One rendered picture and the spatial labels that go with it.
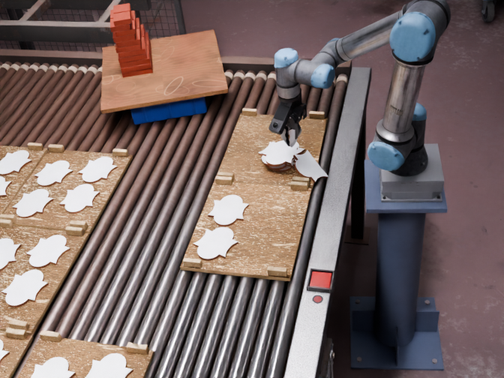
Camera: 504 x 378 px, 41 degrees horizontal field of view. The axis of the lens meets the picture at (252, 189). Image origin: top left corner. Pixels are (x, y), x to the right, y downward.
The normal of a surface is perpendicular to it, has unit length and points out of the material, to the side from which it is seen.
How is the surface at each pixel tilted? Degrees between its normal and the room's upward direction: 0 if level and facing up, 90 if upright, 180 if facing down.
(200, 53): 0
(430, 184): 90
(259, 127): 0
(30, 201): 0
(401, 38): 82
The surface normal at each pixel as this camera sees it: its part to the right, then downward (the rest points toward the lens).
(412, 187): -0.09, 0.66
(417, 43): -0.50, 0.50
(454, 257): -0.10, -0.75
